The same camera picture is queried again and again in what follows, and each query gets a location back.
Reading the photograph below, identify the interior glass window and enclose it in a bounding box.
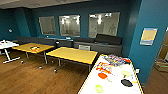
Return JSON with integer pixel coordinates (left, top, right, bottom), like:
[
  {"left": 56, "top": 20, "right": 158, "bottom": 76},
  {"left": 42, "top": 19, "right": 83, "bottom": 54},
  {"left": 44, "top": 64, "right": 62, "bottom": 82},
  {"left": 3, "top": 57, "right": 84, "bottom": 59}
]
[
  {"left": 38, "top": 15, "right": 57, "bottom": 36},
  {"left": 58, "top": 13, "right": 81, "bottom": 38},
  {"left": 87, "top": 11, "right": 121, "bottom": 39}
]

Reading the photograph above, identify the small black table item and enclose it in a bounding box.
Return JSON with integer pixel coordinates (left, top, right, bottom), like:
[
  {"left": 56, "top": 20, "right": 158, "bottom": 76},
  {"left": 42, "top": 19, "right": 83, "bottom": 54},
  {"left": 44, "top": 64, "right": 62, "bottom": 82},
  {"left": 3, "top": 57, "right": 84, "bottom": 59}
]
[{"left": 120, "top": 78, "right": 134, "bottom": 88}]

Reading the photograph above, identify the small red table item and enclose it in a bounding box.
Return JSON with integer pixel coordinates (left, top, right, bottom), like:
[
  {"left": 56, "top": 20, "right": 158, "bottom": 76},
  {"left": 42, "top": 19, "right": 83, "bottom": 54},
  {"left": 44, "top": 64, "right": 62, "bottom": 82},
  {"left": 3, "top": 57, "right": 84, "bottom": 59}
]
[{"left": 123, "top": 58, "right": 132, "bottom": 65}]

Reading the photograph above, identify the white wall outlet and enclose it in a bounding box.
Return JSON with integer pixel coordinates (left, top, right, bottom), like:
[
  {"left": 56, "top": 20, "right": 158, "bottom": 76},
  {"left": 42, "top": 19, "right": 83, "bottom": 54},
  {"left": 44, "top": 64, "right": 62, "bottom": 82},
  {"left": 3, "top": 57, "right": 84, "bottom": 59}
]
[{"left": 134, "top": 67, "right": 141, "bottom": 75}]

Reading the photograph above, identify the grey clear bowl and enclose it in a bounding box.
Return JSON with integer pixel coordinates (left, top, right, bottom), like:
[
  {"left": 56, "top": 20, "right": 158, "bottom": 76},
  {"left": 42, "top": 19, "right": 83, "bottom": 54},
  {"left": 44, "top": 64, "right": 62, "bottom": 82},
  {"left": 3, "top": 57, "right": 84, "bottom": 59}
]
[{"left": 103, "top": 54, "right": 126, "bottom": 68}]

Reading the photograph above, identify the framed beige wall picture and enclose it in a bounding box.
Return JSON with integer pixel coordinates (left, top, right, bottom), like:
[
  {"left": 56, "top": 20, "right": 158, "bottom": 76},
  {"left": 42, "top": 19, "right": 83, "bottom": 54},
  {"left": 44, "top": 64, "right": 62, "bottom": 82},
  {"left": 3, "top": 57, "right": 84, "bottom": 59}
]
[{"left": 139, "top": 27, "right": 159, "bottom": 46}]

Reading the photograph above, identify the yellow gaming table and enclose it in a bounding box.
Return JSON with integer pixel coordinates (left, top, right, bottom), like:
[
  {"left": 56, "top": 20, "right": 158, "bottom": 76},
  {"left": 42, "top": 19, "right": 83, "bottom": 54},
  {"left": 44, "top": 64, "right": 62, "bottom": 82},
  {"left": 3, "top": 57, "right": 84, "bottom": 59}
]
[{"left": 77, "top": 54, "right": 145, "bottom": 94}]

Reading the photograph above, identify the small white round table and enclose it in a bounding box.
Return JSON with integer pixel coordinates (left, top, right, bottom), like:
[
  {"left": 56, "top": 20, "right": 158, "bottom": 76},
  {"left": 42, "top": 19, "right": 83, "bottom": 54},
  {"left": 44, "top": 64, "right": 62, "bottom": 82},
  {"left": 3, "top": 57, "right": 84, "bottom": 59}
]
[{"left": 0, "top": 39, "right": 21, "bottom": 64}]

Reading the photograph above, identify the grey white rectangular panel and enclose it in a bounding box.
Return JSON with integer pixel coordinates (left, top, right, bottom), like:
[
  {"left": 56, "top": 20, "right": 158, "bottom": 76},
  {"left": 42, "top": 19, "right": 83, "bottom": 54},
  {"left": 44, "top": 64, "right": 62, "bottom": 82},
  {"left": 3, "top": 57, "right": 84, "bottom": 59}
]
[{"left": 78, "top": 44, "right": 92, "bottom": 52}]

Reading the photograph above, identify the orange round paddle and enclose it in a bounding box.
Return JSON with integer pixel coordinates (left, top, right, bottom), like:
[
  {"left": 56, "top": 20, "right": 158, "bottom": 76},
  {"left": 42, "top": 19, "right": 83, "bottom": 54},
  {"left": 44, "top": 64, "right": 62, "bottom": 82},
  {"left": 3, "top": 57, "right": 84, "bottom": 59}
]
[{"left": 97, "top": 72, "right": 109, "bottom": 80}]

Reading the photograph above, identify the small green bowl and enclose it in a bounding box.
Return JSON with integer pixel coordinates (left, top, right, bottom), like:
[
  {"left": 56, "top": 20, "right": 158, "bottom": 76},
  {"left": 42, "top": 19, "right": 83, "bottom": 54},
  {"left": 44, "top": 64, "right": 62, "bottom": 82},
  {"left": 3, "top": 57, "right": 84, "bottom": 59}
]
[{"left": 94, "top": 84, "right": 105, "bottom": 94}]

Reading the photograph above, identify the dark wall bench sofa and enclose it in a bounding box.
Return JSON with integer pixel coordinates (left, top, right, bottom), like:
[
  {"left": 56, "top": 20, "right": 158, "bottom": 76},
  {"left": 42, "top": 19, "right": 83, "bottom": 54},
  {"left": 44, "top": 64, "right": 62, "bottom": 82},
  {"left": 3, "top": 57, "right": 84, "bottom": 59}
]
[{"left": 16, "top": 33, "right": 124, "bottom": 56}]

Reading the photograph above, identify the woven floor basket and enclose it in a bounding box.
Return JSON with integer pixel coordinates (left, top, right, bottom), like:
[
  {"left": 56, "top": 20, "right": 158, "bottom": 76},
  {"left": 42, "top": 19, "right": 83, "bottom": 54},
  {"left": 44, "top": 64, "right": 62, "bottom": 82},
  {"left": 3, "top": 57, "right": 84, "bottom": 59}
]
[{"left": 153, "top": 59, "right": 168, "bottom": 72}]

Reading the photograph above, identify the small yellow table item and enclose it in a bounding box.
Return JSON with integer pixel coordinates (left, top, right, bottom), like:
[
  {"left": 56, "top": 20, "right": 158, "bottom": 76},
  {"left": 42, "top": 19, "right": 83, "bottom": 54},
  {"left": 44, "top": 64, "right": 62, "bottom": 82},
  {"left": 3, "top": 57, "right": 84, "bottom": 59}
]
[{"left": 120, "top": 69, "right": 132, "bottom": 78}]

